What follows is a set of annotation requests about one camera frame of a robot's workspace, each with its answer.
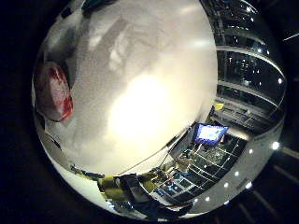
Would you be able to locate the pink white plush bone toy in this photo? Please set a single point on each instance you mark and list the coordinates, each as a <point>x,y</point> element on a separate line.
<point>53,90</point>

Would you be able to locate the yellow-green chair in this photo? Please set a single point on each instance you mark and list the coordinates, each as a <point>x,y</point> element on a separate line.
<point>109,187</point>

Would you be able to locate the open laptop computer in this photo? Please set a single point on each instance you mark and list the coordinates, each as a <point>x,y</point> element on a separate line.
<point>209,134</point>

